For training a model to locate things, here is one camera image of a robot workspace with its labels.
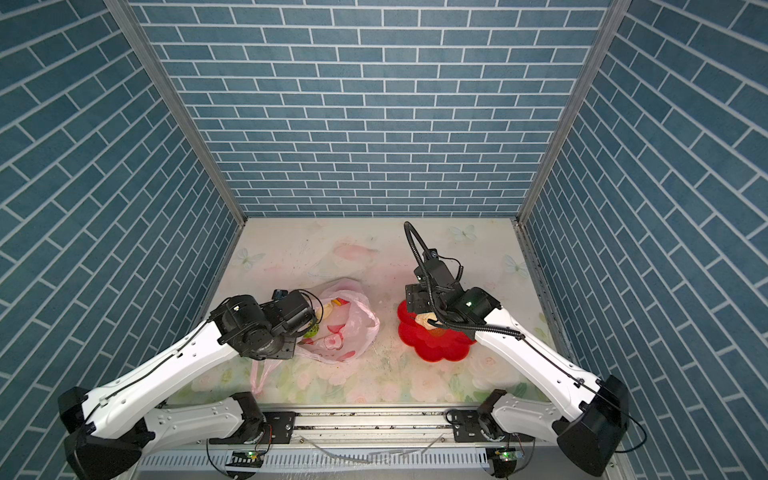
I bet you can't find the pink plastic bag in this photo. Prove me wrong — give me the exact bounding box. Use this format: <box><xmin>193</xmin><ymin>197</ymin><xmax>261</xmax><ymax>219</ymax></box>
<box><xmin>250</xmin><ymin>278</ymin><xmax>380</xmax><ymax>404</ymax></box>

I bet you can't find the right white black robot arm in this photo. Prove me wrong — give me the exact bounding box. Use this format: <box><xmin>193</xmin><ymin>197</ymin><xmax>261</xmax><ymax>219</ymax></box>
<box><xmin>406</xmin><ymin>249</ymin><xmax>631</xmax><ymax>477</ymax></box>

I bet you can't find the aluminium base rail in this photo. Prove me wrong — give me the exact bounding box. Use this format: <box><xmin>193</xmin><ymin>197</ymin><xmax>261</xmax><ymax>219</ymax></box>
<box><xmin>140</xmin><ymin>406</ymin><xmax>626</xmax><ymax>479</ymax></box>

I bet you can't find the green fake fruit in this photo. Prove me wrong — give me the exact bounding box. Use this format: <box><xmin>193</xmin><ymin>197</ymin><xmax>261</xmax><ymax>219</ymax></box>
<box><xmin>303</xmin><ymin>324</ymin><xmax>319</xmax><ymax>338</ymax></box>

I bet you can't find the right black corrugated cable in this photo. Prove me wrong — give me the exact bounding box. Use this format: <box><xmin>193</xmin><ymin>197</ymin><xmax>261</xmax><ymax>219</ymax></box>
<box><xmin>403</xmin><ymin>221</ymin><xmax>523</xmax><ymax>340</ymax></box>

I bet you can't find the red flower-shaped plate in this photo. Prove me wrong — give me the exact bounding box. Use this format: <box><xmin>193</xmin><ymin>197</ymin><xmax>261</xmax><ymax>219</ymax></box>
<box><xmin>397</xmin><ymin>300</ymin><xmax>475</xmax><ymax>363</ymax></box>

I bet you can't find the small cream fake bun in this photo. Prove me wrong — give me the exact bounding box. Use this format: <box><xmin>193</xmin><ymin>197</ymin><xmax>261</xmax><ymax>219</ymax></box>
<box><xmin>415</xmin><ymin>312</ymin><xmax>438</xmax><ymax>330</ymax></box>

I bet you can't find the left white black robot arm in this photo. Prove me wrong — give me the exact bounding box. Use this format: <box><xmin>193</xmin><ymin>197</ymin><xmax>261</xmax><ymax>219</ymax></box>
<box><xmin>58</xmin><ymin>289</ymin><xmax>324</xmax><ymax>479</ymax></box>

